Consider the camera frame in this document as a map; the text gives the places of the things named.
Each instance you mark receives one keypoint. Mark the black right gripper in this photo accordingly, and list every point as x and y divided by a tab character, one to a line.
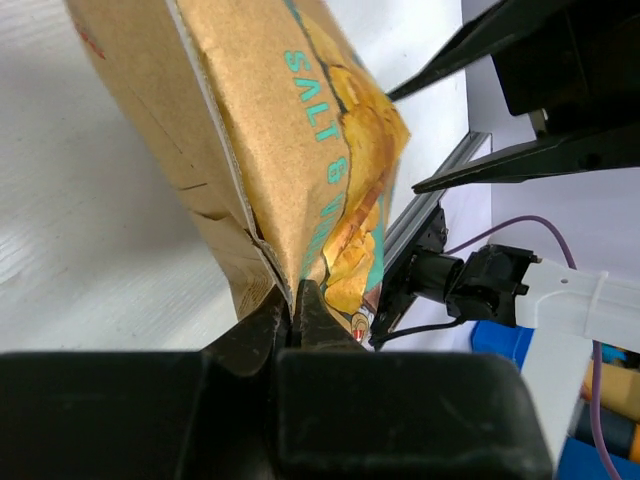
579	64

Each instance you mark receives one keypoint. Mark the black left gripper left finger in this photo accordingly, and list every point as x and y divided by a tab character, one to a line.
191	414

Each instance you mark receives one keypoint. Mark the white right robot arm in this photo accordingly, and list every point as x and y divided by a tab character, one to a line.
566	301

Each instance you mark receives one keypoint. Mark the aluminium table frame rail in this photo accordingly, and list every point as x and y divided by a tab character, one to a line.
415	215

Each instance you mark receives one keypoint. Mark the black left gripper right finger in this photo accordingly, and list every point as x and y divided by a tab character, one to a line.
345	413

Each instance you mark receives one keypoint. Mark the tan popcorn chips bag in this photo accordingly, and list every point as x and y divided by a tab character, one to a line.
276	139

